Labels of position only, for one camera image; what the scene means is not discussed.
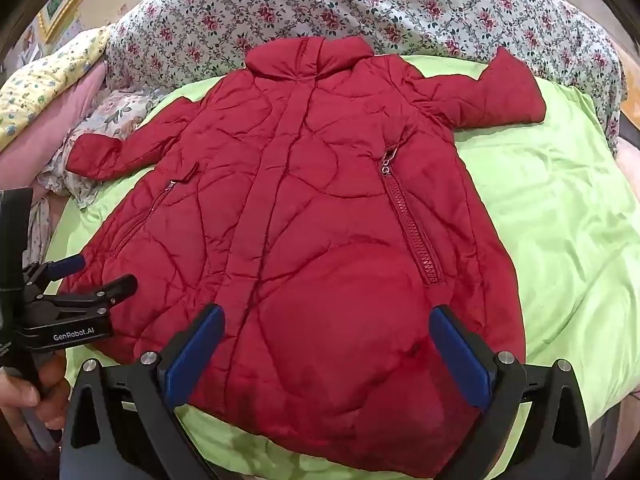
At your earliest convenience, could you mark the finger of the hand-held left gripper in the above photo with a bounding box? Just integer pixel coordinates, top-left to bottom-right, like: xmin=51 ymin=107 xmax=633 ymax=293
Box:
xmin=22 ymin=253 xmax=86 ymax=292
xmin=30 ymin=274 xmax=139 ymax=320

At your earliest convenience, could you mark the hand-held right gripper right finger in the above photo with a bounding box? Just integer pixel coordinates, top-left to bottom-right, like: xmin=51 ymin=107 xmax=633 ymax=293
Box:
xmin=428 ymin=303 xmax=594 ymax=480

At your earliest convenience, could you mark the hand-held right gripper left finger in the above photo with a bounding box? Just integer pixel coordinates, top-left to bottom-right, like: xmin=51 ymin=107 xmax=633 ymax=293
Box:
xmin=59 ymin=303 xmax=225 ymax=480

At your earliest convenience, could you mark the red quilted puffer jacket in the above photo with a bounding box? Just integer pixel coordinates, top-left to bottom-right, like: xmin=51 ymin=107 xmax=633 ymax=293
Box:
xmin=65 ymin=35 xmax=547 ymax=471

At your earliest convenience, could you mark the person's left hand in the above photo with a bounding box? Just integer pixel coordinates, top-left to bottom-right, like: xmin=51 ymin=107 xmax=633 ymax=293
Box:
xmin=0 ymin=350 xmax=72 ymax=441

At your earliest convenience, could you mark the pink pillow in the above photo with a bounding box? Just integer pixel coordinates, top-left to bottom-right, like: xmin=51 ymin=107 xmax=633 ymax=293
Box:
xmin=0 ymin=62 xmax=109 ymax=197

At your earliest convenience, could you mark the pale large rose quilt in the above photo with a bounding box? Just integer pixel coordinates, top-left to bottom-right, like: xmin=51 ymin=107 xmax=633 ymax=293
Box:
xmin=29 ymin=85 xmax=172 ymax=262

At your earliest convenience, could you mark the light green blanket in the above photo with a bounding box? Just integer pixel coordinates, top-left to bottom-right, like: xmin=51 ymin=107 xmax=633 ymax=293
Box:
xmin=44 ymin=55 xmax=640 ymax=480

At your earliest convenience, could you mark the yellow floral pillow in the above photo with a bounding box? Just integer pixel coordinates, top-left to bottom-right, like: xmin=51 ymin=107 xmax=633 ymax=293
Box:
xmin=0 ymin=25 xmax=112 ymax=152

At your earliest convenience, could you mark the small red rose bedsheet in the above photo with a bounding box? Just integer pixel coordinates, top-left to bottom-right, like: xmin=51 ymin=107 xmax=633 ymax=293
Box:
xmin=102 ymin=0 xmax=626 ymax=157

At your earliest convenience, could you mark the gold picture frame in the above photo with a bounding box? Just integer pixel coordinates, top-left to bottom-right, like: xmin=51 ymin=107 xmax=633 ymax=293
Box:
xmin=37 ymin=0 xmax=119 ymax=44

